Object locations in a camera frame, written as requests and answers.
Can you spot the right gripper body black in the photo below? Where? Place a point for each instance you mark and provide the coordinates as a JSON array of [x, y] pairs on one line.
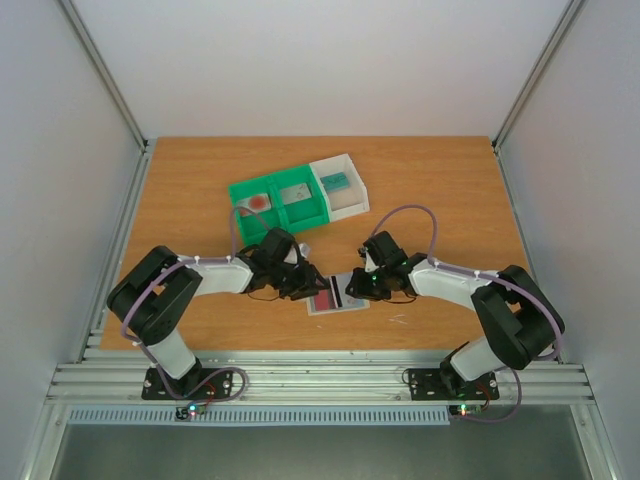
[[364, 285]]

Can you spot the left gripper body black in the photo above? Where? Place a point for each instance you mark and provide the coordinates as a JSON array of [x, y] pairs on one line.
[[288, 282]]

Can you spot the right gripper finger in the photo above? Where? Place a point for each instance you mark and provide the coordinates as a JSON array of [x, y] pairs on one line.
[[359, 278], [364, 292]]

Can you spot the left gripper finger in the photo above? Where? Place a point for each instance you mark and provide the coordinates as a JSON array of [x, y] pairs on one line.
[[311, 278], [308, 290]]

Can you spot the white card magnetic stripe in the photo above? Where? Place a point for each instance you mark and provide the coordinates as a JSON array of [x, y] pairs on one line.
[[339, 282]]

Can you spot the beige card holder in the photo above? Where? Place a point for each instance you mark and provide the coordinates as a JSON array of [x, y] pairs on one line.
[[362, 304]]

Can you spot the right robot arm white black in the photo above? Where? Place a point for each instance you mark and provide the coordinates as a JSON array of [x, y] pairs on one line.
[[517, 320]]

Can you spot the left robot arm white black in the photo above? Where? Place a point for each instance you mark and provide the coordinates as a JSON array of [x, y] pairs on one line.
[[154, 296]]

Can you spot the grey card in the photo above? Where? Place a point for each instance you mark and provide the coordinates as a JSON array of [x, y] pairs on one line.
[[295, 193]]

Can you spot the card with red circle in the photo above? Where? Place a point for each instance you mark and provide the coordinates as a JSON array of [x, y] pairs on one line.
[[256, 203]]

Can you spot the teal card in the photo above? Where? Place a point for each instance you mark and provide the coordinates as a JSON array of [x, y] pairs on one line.
[[335, 182]]

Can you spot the left green bin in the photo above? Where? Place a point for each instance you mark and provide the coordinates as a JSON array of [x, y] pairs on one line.
[[253, 228]]

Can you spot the green bin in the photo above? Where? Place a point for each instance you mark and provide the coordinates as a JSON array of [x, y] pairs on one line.
[[299, 202], [253, 228]]

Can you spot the middle green bin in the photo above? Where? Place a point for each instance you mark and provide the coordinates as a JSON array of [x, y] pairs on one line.
[[299, 202]]

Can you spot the white bin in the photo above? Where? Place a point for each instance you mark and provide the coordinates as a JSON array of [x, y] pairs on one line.
[[344, 203]]

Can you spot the right controller board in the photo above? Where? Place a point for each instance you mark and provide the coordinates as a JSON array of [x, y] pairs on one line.
[[465, 410]]

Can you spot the controller board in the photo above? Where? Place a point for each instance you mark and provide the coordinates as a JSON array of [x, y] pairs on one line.
[[190, 412], [465, 410]]

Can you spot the left controller board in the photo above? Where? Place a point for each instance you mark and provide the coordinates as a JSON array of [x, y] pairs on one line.
[[190, 412]]

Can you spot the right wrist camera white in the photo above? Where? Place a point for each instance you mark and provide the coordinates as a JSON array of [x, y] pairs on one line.
[[369, 264]]

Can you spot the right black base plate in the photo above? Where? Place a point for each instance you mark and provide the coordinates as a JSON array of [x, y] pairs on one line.
[[429, 384]]

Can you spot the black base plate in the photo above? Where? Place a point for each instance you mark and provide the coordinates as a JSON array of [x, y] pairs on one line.
[[429, 384], [207, 384]]

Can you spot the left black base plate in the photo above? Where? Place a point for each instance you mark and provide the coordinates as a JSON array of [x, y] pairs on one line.
[[207, 384]]

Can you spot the grey slotted cable duct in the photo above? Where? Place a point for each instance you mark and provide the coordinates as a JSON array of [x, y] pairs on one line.
[[261, 416]]

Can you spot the left aluminium corner post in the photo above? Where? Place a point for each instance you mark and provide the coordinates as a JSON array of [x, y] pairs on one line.
[[78, 26]]

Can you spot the aluminium corner post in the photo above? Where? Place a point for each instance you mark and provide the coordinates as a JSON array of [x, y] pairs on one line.
[[78, 26], [542, 63]]

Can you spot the aluminium rail frame front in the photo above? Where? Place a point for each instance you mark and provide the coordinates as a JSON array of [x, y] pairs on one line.
[[342, 377]]

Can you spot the right aluminium corner post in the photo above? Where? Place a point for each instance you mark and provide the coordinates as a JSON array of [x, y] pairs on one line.
[[542, 63]]

